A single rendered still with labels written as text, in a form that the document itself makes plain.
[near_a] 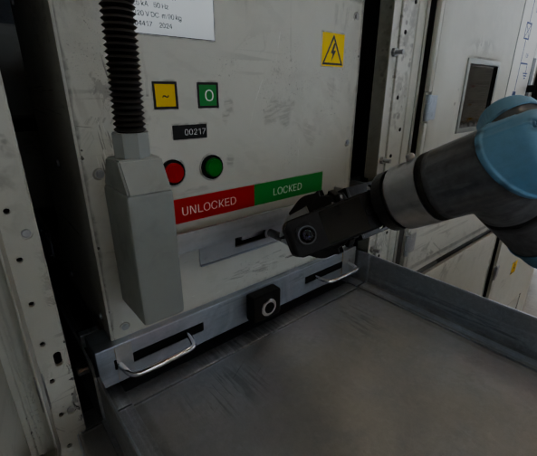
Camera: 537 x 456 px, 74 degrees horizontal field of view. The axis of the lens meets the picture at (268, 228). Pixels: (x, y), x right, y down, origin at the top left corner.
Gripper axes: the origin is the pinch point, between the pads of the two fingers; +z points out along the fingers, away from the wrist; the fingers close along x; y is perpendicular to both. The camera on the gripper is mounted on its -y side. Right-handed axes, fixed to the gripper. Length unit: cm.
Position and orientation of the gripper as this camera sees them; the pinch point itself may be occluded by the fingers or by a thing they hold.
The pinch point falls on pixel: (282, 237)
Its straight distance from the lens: 56.2
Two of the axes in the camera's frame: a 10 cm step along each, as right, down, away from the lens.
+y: 7.6, -2.3, 6.1
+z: -5.7, 2.2, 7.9
